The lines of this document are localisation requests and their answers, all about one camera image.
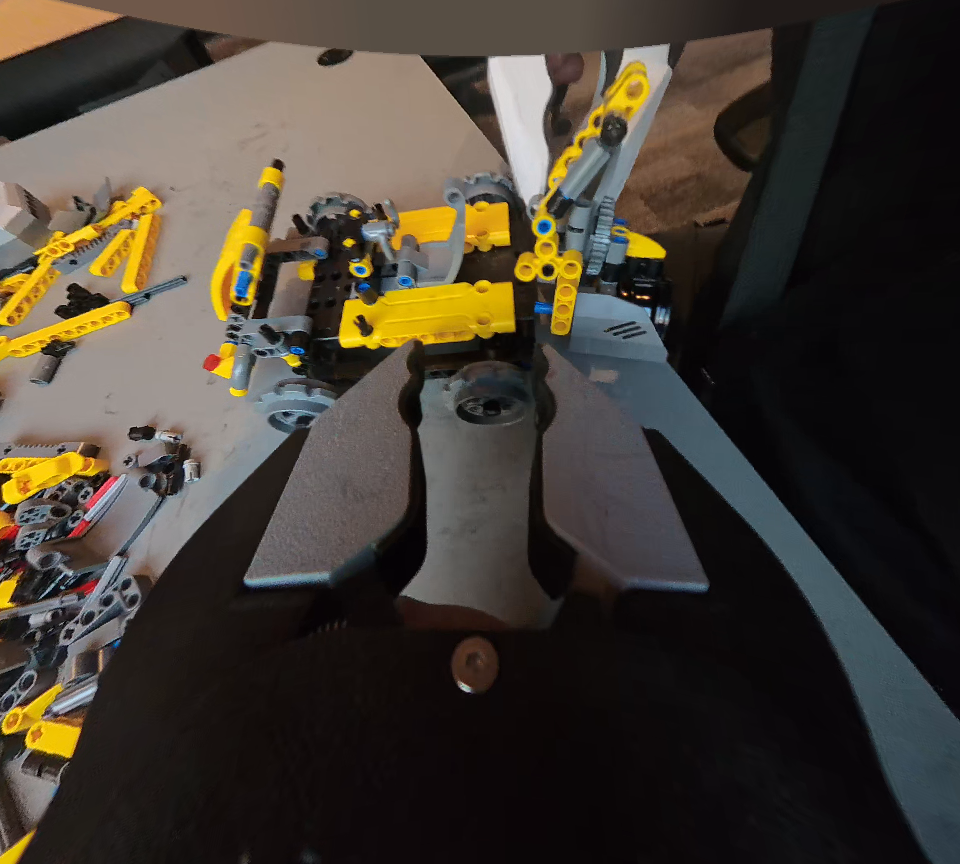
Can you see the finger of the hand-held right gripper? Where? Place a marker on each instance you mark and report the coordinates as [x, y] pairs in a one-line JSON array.
[[521, 121], [641, 121]]

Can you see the black office chair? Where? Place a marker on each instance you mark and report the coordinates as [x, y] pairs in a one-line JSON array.
[[742, 129]]

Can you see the grey desk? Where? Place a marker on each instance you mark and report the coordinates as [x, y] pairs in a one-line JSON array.
[[187, 129]]

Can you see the grey battery box brick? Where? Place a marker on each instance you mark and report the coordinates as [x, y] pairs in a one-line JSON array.
[[22, 211]]

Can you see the scattered long yellow beams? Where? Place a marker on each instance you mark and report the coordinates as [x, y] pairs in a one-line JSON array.
[[67, 331]]

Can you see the yellow brick arm with piston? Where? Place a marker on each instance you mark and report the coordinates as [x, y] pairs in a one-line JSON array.
[[585, 163]]

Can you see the yellow brick assembly with gear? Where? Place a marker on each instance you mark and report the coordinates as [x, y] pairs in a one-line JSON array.
[[615, 331]]

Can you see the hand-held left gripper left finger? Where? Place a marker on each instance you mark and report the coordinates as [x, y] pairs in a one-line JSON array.
[[345, 496]]

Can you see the pile of loose building bricks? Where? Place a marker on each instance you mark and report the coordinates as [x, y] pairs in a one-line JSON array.
[[60, 519]]

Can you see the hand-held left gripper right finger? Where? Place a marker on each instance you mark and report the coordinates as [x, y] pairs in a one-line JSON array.
[[615, 504]]

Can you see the yellow black brick vehicle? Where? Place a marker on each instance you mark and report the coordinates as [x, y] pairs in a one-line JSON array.
[[427, 313]]

